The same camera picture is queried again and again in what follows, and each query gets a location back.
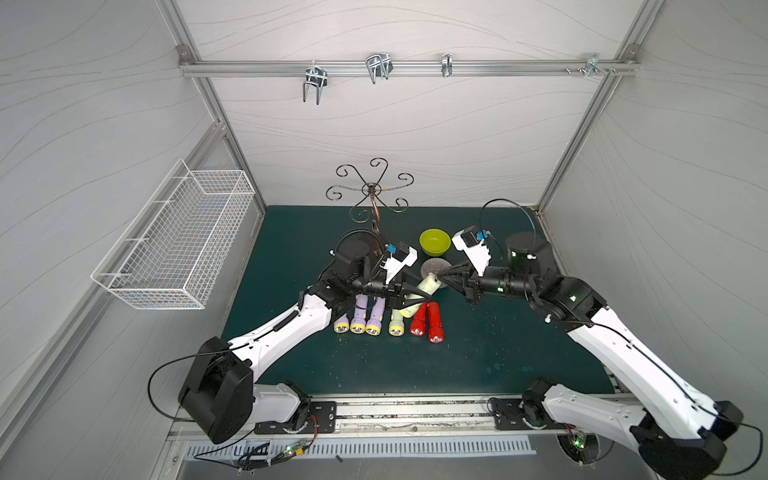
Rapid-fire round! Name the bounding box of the pale green flashlight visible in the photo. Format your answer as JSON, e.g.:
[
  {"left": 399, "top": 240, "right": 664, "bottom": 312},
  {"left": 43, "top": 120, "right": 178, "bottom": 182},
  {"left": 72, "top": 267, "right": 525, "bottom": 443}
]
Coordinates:
[
  {"left": 399, "top": 273, "right": 441, "bottom": 318},
  {"left": 388, "top": 309, "right": 405, "bottom": 337}
]

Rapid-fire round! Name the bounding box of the red flashlight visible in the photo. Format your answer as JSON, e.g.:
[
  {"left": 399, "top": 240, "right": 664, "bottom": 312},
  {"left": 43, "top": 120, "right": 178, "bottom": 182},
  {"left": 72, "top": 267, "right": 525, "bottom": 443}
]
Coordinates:
[
  {"left": 427, "top": 302, "right": 444, "bottom": 344},
  {"left": 410, "top": 303, "right": 427, "bottom": 337}
]

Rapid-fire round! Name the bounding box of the purple flashlight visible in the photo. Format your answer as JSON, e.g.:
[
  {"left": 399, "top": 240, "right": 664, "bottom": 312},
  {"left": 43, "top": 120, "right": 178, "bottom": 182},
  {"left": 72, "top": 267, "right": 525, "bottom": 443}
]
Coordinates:
[
  {"left": 333, "top": 313, "right": 350, "bottom": 334},
  {"left": 350, "top": 294, "right": 368, "bottom": 334},
  {"left": 365, "top": 297, "right": 386, "bottom": 336}
]

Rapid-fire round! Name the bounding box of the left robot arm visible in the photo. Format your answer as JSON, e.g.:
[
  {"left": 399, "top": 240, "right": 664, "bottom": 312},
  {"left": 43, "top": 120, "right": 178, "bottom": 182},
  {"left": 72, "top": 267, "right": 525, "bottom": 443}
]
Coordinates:
[{"left": 178, "top": 240, "right": 431, "bottom": 444}]

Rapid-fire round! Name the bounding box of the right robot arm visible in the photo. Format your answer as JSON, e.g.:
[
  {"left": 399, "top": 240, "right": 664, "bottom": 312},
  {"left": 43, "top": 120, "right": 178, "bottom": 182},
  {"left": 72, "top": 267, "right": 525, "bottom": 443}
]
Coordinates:
[{"left": 438, "top": 226, "right": 743, "bottom": 479}]

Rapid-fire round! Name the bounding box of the pink patterned bowl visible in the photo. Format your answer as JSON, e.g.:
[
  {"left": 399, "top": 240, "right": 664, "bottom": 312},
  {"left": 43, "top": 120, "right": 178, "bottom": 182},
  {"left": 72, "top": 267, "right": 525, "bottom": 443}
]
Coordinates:
[{"left": 420, "top": 257, "right": 452, "bottom": 279}]

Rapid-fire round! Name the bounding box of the lime green bowl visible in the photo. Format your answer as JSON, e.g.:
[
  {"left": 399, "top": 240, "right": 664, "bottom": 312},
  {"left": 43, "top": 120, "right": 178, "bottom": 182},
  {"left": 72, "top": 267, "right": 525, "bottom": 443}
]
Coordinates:
[{"left": 419, "top": 228, "right": 452, "bottom": 257}]

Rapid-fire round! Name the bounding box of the metal double hook left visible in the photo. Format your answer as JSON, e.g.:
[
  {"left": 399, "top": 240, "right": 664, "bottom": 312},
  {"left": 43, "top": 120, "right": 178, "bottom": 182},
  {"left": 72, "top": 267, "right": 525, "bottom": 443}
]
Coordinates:
[{"left": 302, "top": 66, "right": 328, "bottom": 105}]

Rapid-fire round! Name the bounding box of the metal double hook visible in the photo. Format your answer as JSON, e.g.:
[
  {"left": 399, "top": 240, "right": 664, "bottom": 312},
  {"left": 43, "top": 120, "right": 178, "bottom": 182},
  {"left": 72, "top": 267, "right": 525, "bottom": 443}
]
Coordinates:
[
  {"left": 365, "top": 53, "right": 393, "bottom": 84},
  {"left": 302, "top": 66, "right": 328, "bottom": 105}
]

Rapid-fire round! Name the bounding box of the metal double hook middle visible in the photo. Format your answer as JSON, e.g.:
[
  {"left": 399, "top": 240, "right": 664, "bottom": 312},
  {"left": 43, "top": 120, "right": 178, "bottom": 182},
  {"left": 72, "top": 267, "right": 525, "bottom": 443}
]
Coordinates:
[{"left": 365, "top": 53, "right": 393, "bottom": 84}]

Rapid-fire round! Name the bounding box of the small metal hook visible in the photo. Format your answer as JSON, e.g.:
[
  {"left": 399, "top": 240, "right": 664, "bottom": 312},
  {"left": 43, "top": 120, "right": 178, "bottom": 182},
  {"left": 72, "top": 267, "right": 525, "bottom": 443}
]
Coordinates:
[{"left": 441, "top": 53, "right": 453, "bottom": 78}]

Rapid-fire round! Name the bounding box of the metal hook right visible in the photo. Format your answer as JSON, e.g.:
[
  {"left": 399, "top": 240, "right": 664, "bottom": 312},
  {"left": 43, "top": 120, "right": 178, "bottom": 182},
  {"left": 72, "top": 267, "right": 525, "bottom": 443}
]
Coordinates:
[{"left": 564, "top": 53, "right": 617, "bottom": 78}]

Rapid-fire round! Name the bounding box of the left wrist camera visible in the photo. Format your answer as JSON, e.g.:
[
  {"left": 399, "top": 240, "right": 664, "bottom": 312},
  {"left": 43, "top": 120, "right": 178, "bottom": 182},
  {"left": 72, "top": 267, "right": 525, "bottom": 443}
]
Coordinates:
[{"left": 382, "top": 242, "right": 418, "bottom": 284}]

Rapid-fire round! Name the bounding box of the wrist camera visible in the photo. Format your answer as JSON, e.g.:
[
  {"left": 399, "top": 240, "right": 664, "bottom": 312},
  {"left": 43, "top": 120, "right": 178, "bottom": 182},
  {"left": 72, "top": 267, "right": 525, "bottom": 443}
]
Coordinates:
[
  {"left": 382, "top": 242, "right": 418, "bottom": 284},
  {"left": 451, "top": 225, "right": 491, "bottom": 277}
]

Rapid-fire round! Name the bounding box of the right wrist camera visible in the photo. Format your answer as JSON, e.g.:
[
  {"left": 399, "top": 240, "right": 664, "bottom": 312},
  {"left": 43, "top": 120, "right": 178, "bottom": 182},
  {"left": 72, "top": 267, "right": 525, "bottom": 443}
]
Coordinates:
[{"left": 451, "top": 225, "right": 491, "bottom": 277}]

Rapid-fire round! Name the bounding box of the copper wire jewelry stand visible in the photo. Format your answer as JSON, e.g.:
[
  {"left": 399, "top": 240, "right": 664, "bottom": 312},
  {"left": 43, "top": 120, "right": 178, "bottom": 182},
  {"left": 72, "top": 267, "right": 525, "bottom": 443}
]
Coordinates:
[{"left": 325, "top": 157, "right": 415, "bottom": 239}]

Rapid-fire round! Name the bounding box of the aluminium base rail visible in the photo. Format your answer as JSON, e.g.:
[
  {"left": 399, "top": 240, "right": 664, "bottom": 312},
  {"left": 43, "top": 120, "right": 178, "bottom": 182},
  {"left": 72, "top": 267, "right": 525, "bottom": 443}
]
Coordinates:
[{"left": 167, "top": 392, "right": 661, "bottom": 442}]

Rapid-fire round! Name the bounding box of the white wire basket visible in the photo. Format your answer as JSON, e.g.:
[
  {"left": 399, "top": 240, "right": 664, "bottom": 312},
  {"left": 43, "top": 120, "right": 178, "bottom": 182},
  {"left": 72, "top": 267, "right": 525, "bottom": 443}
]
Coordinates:
[{"left": 90, "top": 159, "right": 255, "bottom": 310}]

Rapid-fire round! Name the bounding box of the aluminium top rail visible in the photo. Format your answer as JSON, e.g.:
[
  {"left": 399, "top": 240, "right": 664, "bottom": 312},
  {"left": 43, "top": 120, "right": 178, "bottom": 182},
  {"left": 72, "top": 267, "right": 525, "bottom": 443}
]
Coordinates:
[{"left": 179, "top": 57, "right": 640, "bottom": 78}]

